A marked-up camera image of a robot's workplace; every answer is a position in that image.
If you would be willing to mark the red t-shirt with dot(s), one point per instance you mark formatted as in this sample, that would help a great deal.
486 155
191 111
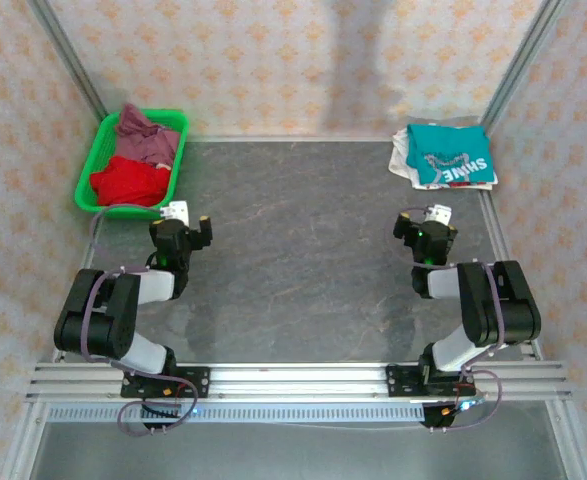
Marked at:
123 182

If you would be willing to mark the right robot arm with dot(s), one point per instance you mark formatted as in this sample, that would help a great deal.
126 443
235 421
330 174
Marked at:
488 305

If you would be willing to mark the teal printed t-shirt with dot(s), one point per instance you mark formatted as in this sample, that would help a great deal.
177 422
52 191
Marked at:
453 145

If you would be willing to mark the green plastic basket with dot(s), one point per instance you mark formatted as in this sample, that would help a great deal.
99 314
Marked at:
85 197

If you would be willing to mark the purple t-shirt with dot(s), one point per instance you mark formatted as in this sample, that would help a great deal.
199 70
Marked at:
143 145

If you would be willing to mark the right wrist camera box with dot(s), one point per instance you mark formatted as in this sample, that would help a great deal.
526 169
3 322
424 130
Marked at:
438 214

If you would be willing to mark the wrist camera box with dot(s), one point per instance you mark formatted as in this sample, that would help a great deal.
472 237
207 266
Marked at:
438 214
177 212

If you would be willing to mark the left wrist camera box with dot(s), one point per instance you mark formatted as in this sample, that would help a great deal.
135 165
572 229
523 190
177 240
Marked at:
177 212

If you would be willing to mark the aluminium mounting rail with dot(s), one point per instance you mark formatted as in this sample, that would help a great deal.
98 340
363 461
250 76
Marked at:
298 380

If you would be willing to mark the aluminium frame post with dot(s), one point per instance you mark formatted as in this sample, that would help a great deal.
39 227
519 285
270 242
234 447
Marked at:
520 65
70 60

